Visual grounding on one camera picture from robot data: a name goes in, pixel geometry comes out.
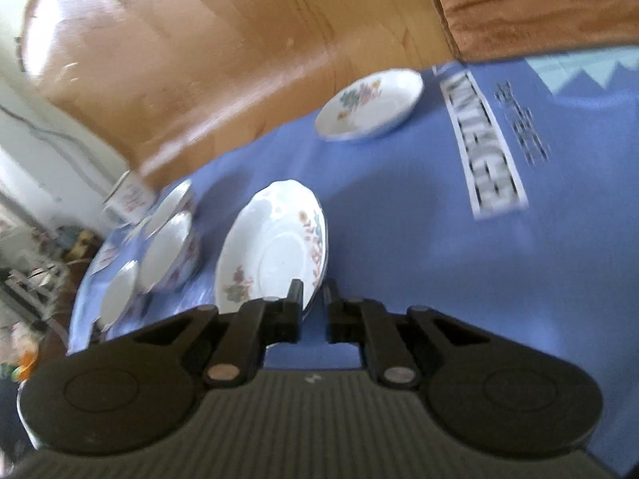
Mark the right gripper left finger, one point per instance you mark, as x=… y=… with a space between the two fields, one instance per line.
x=247 y=334

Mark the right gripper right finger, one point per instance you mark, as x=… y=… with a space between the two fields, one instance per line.
x=368 y=325

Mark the floral plate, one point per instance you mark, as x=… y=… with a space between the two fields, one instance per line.
x=279 y=236
x=371 y=106

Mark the white enamel mug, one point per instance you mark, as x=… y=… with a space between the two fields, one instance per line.
x=129 y=201

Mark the blue patterned tablecloth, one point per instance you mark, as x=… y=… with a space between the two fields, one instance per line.
x=509 y=200

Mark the brown seat cushion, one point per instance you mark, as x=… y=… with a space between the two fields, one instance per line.
x=486 y=30

